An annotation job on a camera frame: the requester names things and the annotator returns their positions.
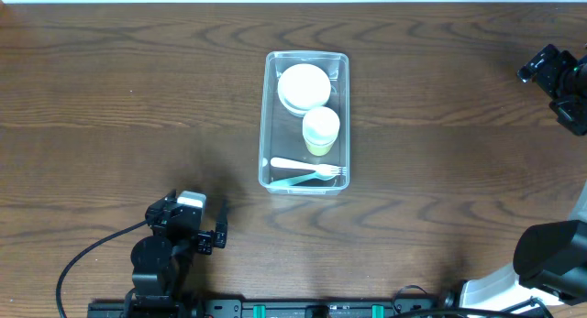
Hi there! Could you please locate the mint green plastic spoon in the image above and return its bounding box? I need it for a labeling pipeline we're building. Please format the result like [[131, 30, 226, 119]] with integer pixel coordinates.
[[269, 171, 337, 187]]

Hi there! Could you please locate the white plastic fork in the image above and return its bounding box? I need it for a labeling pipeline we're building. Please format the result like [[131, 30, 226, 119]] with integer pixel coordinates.
[[270, 157, 348, 176]]

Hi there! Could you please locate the yellow plastic cup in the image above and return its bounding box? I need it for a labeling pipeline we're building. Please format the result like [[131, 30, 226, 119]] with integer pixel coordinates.
[[305, 139, 336, 157]]

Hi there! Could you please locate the grey plastic bowl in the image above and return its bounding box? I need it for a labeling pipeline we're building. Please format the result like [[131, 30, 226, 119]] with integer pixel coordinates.
[[282, 101, 307, 117]]

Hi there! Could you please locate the white plastic cup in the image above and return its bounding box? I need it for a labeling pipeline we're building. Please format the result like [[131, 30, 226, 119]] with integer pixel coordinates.
[[302, 106, 340, 146]]

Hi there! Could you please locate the white plastic bowl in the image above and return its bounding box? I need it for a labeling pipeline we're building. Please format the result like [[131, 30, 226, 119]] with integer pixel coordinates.
[[277, 63, 331, 112]]

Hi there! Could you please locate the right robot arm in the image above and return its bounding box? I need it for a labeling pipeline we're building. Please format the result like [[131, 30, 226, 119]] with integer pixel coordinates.
[[444, 49, 586, 314]]

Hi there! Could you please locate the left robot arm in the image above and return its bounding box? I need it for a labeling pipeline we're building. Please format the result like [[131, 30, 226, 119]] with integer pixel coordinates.
[[130, 191, 228, 309]]

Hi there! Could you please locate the clear plastic container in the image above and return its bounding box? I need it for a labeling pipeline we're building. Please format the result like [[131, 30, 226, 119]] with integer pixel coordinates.
[[258, 50, 350, 195]]

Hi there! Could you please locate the black mounting rail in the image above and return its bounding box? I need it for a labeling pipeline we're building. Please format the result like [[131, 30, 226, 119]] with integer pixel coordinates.
[[87, 297, 436, 318]]

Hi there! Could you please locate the left black cable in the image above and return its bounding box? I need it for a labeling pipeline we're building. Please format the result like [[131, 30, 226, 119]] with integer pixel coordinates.
[[55, 219, 152, 318]]

